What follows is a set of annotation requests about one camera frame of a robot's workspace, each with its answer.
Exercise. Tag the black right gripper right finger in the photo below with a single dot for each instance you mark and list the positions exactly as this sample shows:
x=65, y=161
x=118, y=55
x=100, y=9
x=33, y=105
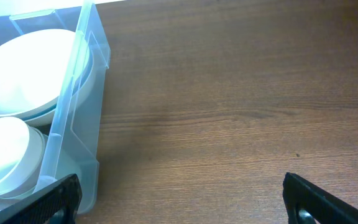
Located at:
x=305, y=202

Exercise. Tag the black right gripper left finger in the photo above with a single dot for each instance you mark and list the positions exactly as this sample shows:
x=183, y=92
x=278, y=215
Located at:
x=55, y=203

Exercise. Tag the white small bowl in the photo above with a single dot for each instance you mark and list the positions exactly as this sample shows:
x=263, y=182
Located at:
x=22, y=149

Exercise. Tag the cream large bowl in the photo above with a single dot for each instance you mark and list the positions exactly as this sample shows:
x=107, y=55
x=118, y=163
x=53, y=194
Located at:
x=33, y=67

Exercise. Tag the clear plastic storage container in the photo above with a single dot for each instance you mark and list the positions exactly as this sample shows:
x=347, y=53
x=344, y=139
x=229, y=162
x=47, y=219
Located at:
x=72, y=138

